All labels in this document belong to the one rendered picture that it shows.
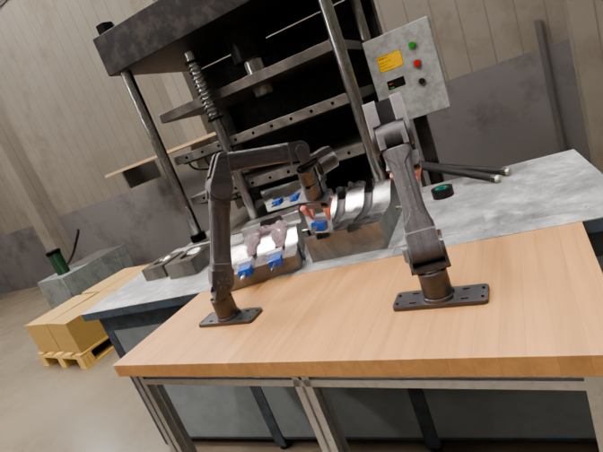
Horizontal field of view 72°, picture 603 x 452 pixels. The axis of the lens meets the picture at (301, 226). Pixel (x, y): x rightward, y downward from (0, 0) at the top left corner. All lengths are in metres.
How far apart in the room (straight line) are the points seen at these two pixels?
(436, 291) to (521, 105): 3.29
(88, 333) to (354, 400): 2.67
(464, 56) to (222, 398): 3.32
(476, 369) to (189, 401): 1.51
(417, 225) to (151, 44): 1.82
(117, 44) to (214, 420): 1.92
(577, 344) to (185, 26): 2.03
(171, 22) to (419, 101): 1.25
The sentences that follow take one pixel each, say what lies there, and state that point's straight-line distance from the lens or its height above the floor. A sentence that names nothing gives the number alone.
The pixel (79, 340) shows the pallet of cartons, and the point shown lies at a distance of 3.86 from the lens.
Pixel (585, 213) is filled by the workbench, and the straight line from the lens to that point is 1.26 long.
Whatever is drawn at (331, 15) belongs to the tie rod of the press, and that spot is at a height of 1.61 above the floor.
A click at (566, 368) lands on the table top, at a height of 0.77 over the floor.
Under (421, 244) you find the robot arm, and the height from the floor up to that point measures 0.94.
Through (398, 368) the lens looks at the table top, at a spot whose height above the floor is 0.78.
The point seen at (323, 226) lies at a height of 0.92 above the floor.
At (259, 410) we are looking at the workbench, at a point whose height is 0.21.
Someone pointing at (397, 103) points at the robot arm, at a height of 1.22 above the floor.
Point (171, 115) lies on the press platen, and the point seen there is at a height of 1.51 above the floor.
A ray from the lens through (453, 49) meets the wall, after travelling 4.11.
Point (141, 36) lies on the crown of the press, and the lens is 2.45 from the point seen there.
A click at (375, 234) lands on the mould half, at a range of 1.31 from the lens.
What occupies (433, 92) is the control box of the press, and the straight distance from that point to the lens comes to 2.07.
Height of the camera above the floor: 1.27
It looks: 14 degrees down
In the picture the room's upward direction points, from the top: 20 degrees counter-clockwise
